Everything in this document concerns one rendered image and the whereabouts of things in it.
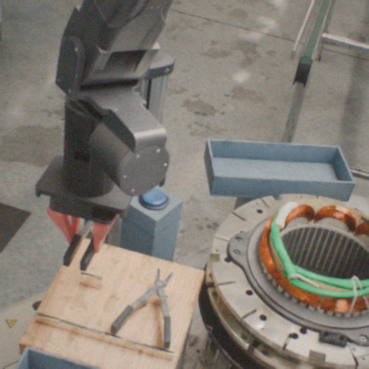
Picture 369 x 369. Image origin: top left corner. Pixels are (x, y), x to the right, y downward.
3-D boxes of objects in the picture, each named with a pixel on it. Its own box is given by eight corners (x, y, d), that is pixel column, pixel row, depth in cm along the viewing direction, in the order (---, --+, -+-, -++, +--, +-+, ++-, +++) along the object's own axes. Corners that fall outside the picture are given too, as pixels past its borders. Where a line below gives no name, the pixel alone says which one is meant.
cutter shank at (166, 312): (170, 321, 84) (170, 318, 83) (164, 321, 83) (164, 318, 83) (162, 285, 88) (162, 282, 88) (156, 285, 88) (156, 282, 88)
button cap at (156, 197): (171, 199, 109) (171, 194, 109) (156, 211, 107) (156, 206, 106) (152, 188, 111) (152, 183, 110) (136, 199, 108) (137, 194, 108)
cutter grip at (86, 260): (86, 272, 76) (86, 262, 75) (78, 270, 76) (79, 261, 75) (97, 249, 79) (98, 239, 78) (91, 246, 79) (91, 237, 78)
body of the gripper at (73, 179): (124, 223, 71) (129, 168, 66) (33, 200, 72) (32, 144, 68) (140, 187, 76) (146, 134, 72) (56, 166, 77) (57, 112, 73)
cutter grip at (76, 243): (69, 267, 76) (69, 258, 75) (62, 266, 76) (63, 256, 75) (81, 244, 79) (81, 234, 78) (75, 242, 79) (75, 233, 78)
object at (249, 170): (302, 254, 141) (339, 145, 123) (314, 293, 132) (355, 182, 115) (186, 250, 137) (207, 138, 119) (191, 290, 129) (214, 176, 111)
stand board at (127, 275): (166, 398, 80) (169, 387, 78) (18, 354, 82) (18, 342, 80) (202, 282, 95) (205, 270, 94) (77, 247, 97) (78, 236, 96)
